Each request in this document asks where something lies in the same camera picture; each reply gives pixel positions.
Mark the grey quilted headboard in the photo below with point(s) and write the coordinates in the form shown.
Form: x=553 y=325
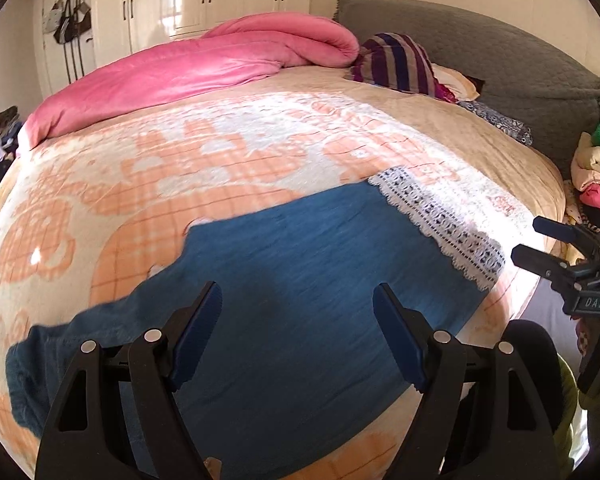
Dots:
x=480 y=45

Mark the cream pillow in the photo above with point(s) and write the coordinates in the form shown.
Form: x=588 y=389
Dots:
x=455 y=82

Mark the white door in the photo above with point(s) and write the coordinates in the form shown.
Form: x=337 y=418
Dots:
x=45 y=60

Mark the person's yellow-green garment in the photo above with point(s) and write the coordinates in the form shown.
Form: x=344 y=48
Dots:
x=570 y=395

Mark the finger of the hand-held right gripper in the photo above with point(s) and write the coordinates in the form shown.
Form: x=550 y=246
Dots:
x=560 y=230
x=540 y=262

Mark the purple striped pillow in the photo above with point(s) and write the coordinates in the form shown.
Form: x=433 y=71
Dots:
x=395 y=60

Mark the grey mattress side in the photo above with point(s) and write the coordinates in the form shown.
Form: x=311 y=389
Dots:
x=545 y=305

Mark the white hanging bag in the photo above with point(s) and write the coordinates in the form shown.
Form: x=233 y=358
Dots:
x=52 y=19

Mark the black hanging bag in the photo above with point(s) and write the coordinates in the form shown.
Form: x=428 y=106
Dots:
x=69 y=25

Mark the brown patterned cloth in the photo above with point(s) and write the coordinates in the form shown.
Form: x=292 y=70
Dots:
x=2 y=121

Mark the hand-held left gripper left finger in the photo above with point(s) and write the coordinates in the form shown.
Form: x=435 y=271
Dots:
x=197 y=335

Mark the cream cloth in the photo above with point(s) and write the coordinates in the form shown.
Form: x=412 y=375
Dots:
x=592 y=160

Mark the blue pants with lace hem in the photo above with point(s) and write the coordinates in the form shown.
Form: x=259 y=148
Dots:
x=305 y=270

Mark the orange printed fleece blanket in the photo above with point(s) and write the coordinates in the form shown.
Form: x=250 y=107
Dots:
x=180 y=170

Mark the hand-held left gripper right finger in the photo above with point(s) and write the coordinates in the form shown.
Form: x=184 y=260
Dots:
x=400 y=340

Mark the pink quilt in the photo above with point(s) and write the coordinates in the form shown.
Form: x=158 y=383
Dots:
x=180 y=70

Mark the beige hanging bag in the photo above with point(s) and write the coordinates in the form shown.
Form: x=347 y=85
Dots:
x=83 y=15

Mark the blue floral cloth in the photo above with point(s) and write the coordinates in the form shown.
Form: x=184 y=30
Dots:
x=500 y=122

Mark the bright pink garment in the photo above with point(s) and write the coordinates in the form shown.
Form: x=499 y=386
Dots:
x=597 y=197

